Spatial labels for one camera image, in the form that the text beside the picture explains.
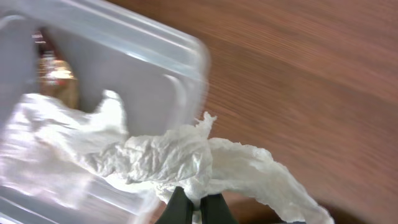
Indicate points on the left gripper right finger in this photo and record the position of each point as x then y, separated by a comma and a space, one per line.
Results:
214, 210

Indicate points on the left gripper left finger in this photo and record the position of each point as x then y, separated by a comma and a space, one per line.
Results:
179, 209

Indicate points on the white napkin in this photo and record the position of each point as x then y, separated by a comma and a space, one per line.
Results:
49, 148

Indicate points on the gold snack wrapper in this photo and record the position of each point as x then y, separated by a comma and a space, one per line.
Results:
56, 77

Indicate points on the clear plastic bin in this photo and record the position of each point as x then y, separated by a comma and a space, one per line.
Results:
159, 72

